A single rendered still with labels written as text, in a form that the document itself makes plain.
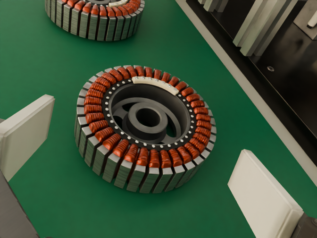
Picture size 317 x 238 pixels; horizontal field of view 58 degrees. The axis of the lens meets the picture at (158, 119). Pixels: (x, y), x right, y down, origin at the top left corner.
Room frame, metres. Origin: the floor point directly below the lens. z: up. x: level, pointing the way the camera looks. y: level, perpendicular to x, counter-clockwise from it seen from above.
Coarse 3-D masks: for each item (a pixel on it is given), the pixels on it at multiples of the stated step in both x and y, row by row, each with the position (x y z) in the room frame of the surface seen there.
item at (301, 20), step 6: (312, 0) 0.49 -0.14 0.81; (306, 6) 0.50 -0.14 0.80; (312, 6) 0.49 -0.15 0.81; (300, 12) 0.50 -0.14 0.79; (306, 12) 0.49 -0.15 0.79; (312, 12) 0.48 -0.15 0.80; (300, 18) 0.49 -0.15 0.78; (306, 18) 0.49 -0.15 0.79; (300, 24) 0.49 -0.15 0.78; (306, 24) 0.48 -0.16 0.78; (306, 30) 0.48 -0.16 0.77; (312, 30) 0.47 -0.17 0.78; (312, 36) 0.46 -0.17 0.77
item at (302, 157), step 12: (180, 0) 0.45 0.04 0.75; (300, 0) 0.70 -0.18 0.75; (192, 12) 0.43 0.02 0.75; (204, 36) 0.38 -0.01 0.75; (216, 48) 0.36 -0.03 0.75; (228, 60) 0.34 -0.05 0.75; (240, 72) 0.33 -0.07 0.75; (240, 84) 0.30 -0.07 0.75; (252, 96) 0.29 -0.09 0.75; (264, 108) 0.28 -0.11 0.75; (276, 120) 0.26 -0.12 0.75; (276, 132) 0.24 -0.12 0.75; (288, 132) 0.25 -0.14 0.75; (288, 144) 0.23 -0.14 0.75; (300, 156) 0.22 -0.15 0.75; (312, 168) 0.21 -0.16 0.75; (312, 180) 0.20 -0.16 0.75
